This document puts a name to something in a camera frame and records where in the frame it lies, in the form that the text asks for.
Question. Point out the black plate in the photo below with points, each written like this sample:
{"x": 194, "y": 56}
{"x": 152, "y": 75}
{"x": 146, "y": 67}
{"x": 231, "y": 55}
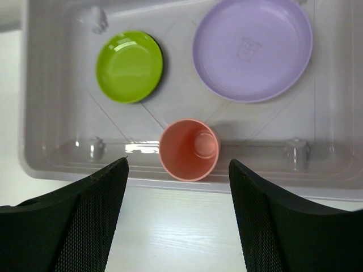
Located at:
{"x": 165, "y": 62}

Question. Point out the lavender plastic bin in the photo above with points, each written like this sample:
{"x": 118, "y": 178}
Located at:
{"x": 308, "y": 139}

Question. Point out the green plate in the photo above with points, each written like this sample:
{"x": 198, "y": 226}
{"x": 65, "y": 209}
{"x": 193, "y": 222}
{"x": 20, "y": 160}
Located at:
{"x": 128, "y": 67}

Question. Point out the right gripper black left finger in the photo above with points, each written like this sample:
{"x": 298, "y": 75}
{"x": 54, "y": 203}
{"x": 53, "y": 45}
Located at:
{"x": 69, "y": 229}

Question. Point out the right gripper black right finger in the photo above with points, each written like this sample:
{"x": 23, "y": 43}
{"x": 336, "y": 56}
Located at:
{"x": 281, "y": 231}

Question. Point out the pink cup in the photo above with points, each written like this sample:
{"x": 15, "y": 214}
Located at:
{"x": 189, "y": 149}

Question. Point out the purple plate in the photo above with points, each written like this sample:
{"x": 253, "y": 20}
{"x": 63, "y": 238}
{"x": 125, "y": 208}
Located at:
{"x": 252, "y": 51}

